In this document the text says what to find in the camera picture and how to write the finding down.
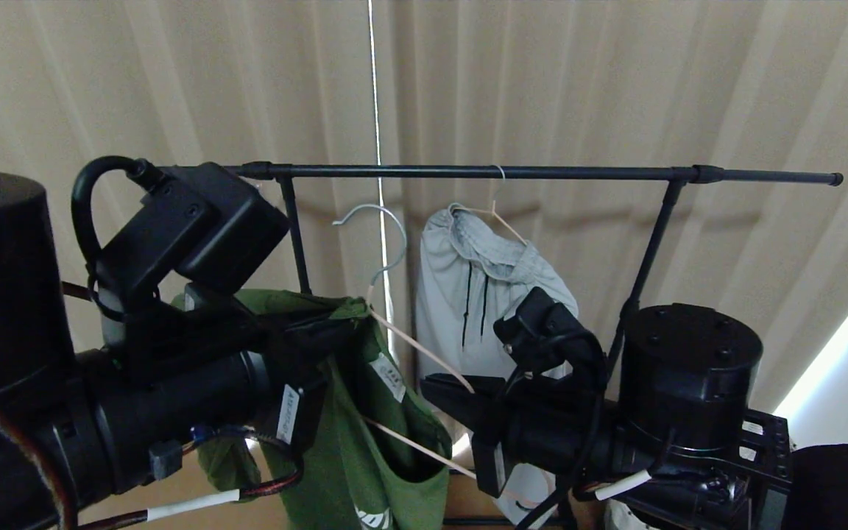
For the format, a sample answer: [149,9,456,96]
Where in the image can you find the black clothes rack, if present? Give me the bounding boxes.
[225,160,844,527]

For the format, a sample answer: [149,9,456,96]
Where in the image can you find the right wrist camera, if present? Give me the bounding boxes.
[494,287,607,380]

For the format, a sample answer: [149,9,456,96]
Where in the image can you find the green shirt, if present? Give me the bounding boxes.
[172,289,454,530]

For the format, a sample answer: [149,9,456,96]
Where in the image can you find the beige curtain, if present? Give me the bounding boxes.
[0,0,848,442]

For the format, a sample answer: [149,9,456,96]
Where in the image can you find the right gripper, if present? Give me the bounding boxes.
[470,396,618,499]

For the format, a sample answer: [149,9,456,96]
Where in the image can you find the pale grey shorts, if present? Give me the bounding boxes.
[414,208,579,527]

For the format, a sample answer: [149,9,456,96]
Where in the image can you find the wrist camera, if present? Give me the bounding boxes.
[89,162,290,347]
[494,287,607,380]

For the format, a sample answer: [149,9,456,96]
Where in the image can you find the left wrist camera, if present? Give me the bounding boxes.
[89,162,290,347]

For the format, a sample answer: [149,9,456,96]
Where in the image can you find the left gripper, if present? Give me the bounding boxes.
[93,344,327,495]

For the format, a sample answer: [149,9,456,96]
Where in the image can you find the pink clothes hanger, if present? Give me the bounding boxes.
[452,166,529,246]
[332,204,480,481]

